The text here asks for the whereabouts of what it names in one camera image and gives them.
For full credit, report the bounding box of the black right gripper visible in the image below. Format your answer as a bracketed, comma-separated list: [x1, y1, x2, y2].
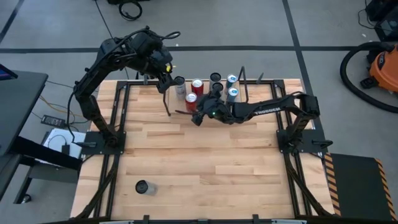
[198, 91, 236, 124]

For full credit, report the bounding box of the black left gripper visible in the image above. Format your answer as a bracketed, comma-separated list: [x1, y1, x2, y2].
[132, 29, 179, 95]

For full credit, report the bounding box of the white orange Celsius can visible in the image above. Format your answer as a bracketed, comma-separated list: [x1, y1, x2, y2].
[209, 72, 223, 91]
[211, 82, 225, 102]

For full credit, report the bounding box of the white Celsius Arctic can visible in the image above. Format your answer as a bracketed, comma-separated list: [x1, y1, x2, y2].
[134, 179, 158, 197]
[174, 75, 188, 101]

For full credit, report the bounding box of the blue silver Red Bull can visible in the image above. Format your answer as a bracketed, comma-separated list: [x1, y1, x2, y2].
[225, 73, 239, 91]
[227, 87, 241, 103]

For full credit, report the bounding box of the red Coca-Cola can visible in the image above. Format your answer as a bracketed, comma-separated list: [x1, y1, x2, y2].
[191, 78, 205, 96]
[184, 92, 198, 113]

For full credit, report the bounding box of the black power adapter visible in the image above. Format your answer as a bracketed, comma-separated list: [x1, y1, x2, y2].
[40, 114, 66, 128]

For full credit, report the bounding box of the orange shop vacuum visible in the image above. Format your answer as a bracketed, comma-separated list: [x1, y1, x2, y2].
[360, 43, 398, 94]
[339, 41, 398, 114]

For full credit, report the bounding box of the black desk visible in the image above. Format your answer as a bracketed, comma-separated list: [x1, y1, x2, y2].
[0, 70, 83, 205]

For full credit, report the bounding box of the black mat with hazard stripes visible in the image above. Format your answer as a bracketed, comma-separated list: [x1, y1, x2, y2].
[323, 152, 398, 222]

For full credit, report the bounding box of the tablet with blue screen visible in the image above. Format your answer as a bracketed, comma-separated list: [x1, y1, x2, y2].
[0, 63, 19, 82]

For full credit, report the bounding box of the black equipment case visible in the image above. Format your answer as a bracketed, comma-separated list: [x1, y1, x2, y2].
[365, 0, 398, 43]

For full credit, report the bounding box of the wooden shelf with black frame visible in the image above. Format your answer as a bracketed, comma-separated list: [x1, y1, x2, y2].
[161, 65, 265, 118]

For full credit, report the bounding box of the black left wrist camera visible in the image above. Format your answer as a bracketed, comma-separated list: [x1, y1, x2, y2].
[154, 48, 174, 74]

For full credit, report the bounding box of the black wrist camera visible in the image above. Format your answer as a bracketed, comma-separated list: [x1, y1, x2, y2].
[190, 111, 206, 127]
[154, 48, 174, 74]

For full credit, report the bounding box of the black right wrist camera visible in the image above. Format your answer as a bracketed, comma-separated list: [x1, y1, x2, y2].
[190, 111, 206, 127]

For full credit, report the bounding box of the black coiled floor cable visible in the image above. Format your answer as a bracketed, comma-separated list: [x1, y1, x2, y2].
[118, 1, 144, 22]

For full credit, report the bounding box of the black aluminium table frame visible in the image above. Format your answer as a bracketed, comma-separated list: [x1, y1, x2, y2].
[71, 79, 335, 224]

